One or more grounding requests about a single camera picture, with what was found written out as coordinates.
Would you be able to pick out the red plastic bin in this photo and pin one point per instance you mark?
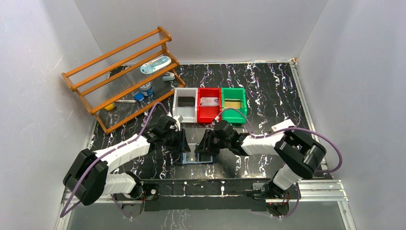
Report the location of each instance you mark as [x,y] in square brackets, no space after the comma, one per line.
[205,115]

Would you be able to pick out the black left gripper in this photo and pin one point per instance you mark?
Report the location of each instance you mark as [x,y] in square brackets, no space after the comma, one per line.
[177,138]

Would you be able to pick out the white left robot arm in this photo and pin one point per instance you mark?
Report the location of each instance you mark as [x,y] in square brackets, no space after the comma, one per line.
[91,174]

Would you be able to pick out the small blue box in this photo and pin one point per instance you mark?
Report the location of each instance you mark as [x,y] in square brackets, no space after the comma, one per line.
[139,97]

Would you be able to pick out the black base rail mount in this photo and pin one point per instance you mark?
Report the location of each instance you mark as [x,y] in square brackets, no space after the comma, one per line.
[216,194]

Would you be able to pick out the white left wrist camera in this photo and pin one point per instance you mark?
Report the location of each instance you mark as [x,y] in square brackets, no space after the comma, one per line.
[178,119]

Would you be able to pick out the yellow small block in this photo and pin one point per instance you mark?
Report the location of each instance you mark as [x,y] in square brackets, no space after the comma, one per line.
[109,107]

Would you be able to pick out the blue card holder wallet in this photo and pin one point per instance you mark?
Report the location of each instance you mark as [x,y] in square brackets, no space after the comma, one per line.
[192,158]

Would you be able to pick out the white marker pen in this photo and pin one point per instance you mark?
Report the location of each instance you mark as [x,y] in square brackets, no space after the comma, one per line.
[125,101]

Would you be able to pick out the gold credit card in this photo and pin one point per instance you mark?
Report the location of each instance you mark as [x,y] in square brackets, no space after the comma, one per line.
[232,103]

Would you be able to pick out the white box with red logo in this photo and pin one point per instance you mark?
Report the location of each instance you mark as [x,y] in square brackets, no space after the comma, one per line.
[284,124]

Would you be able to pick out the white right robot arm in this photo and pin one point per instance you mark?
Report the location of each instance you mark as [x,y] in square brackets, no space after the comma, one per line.
[301,154]

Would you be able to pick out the green plastic bin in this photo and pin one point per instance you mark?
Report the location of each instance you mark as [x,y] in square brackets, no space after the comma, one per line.
[233,116]

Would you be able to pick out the white VIP card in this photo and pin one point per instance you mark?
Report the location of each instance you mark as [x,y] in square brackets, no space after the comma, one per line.
[209,101]

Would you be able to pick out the pale green tape dispenser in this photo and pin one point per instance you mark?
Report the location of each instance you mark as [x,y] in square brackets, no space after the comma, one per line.
[168,76]

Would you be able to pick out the orange wooden shelf rack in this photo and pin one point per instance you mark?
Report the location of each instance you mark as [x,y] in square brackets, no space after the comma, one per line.
[116,75]

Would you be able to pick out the white plastic bin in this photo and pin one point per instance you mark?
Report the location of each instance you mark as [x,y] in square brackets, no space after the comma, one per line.
[189,114]

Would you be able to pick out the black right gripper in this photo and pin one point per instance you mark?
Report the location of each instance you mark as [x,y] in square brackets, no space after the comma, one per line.
[206,145]

